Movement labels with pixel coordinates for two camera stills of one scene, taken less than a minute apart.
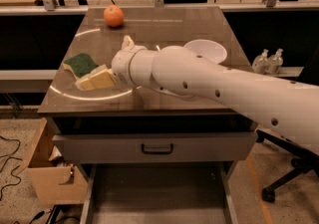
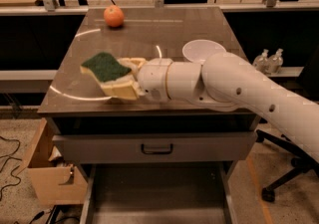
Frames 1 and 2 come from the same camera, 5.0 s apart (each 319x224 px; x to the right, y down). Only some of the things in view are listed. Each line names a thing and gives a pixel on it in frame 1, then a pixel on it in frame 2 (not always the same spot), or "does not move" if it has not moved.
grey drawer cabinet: [152, 157] does not move
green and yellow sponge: [80, 65] → [103, 67]
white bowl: [208, 49] does not move
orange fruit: [113, 15] does not move
